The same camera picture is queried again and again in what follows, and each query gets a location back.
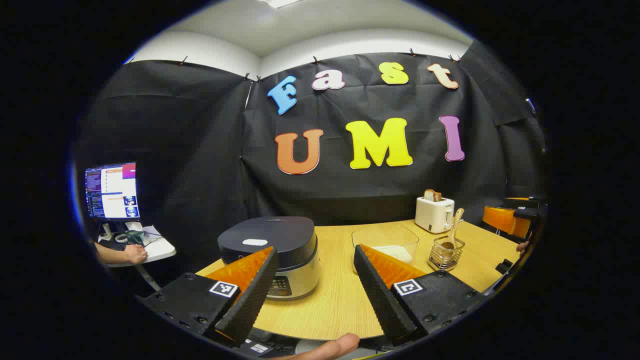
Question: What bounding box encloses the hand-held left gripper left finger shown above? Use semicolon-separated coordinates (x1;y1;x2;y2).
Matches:
137;245;279;348

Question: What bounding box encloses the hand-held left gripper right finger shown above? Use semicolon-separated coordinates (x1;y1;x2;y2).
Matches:
353;244;488;347

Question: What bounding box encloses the wooden spoon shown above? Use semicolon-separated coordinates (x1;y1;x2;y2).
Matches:
442;208;465;251

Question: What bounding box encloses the metal wire chopstick holder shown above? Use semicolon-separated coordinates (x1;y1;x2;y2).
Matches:
428;236;466;272

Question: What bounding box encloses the black silver rice cooker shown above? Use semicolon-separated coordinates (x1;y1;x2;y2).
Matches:
217;216;321;301

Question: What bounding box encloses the clear plastic container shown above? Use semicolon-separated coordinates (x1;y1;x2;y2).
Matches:
351;226;420;273

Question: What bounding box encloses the white toaster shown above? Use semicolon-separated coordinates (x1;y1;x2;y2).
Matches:
415;196;456;234

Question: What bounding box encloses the white side table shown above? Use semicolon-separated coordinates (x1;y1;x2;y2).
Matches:
97;221;177;268

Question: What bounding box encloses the black backdrop cloth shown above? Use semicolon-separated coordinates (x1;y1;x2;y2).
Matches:
75;40;548;281

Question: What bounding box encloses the computer monitor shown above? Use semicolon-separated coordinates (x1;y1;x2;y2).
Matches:
84;161;141;222

